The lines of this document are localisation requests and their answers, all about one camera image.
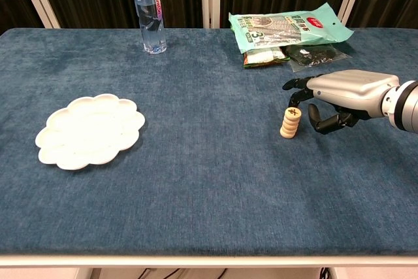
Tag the small green orange packet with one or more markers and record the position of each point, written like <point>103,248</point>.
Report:
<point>261,57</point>

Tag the clear bag with black contents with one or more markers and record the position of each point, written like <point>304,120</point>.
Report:
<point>310,55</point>

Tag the clear plastic water bottle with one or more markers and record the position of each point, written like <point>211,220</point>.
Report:
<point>150,14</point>

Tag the teal dishcloth package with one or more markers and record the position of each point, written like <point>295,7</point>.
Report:
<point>281,27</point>

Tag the white flower-shaped paint palette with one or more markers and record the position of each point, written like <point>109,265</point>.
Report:
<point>88,132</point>

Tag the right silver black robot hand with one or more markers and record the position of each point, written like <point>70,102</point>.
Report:
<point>352,91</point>

